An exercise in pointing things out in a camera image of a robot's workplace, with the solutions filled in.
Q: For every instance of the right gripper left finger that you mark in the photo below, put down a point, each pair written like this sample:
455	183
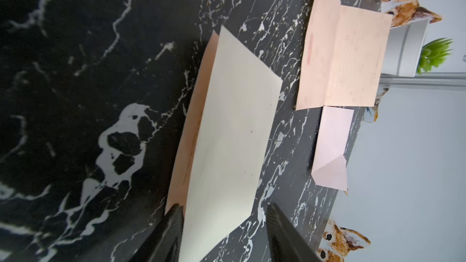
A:
164	243

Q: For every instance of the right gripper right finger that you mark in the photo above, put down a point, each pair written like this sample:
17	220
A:
285	242

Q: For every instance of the pink envelope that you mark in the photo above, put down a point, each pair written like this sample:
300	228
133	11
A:
329	167

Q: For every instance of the cream letter paper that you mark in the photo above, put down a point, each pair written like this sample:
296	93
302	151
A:
223	144
343	56

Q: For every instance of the small plant in white pot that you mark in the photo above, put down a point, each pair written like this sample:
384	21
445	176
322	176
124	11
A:
405	44

